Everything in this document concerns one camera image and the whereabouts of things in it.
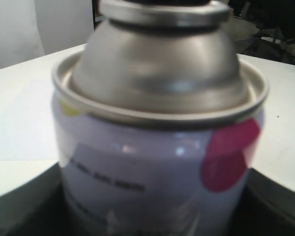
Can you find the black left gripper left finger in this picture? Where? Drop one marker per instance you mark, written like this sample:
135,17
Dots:
37,208

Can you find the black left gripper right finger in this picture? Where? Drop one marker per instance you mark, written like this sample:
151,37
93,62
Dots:
266,208

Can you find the white polka-dot spray can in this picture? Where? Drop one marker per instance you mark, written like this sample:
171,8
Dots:
157,121

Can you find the white backdrop curtain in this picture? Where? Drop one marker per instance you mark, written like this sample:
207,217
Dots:
33,28

